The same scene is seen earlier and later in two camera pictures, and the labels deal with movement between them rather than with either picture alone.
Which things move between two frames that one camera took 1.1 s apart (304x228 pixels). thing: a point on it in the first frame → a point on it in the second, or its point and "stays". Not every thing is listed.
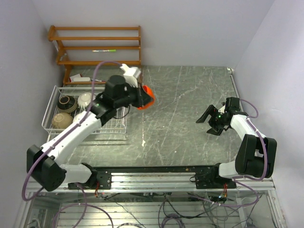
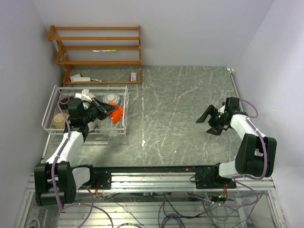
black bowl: x=61 y=120 stays
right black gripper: x=213 y=111 stays
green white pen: x=101 y=50 stays
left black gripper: x=142 y=98 → x=103 y=109
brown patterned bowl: x=66 y=104 stays
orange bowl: x=149 y=91 → x=117 y=115
